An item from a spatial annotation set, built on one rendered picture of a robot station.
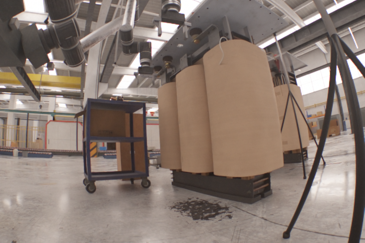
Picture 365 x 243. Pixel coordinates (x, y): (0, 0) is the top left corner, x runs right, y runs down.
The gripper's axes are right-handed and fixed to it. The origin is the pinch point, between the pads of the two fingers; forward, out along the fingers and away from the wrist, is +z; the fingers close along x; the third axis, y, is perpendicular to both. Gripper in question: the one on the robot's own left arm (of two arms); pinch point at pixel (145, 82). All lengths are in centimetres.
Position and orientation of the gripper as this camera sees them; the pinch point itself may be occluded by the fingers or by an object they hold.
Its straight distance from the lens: 154.4
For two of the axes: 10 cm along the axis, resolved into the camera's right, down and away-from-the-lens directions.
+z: 0.7, 9.7, -2.2
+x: 9.3, 0.2, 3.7
